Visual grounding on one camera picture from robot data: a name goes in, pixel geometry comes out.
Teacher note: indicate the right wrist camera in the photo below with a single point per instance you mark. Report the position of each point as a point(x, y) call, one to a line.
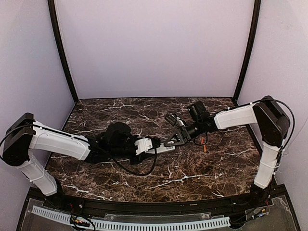
point(175, 120)

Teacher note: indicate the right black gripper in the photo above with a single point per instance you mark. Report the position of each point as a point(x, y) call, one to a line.
point(184, 133)

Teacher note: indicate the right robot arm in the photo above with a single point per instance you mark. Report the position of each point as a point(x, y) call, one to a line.
point(275, 126)

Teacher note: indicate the left black frame post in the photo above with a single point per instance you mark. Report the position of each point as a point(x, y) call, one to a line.
point(60, 49)

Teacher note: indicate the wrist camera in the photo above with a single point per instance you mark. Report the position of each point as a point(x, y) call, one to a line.
point(175, 120)
point(142, 145)

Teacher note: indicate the white remote control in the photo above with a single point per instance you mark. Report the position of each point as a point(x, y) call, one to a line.
point(161, 149)

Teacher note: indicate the black front rail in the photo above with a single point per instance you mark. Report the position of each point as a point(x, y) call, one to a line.
point(233, 206)

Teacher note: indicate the right black frame post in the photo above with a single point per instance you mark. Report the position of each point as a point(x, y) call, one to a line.
point(248, 50)

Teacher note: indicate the white slotted cable duct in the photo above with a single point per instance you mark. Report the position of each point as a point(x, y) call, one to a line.
point(133, 223)

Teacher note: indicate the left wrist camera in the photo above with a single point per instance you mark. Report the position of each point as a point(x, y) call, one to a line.
point(142, 145)

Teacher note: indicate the black frame post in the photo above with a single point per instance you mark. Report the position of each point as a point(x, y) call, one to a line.
point(60, 49)
point(248, 50)

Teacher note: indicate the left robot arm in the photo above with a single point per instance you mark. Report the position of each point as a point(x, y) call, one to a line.
point(27, 134)

